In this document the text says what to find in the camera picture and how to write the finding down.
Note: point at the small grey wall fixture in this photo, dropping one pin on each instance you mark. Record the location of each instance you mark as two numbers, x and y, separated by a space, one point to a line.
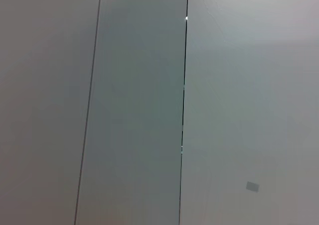
252 186

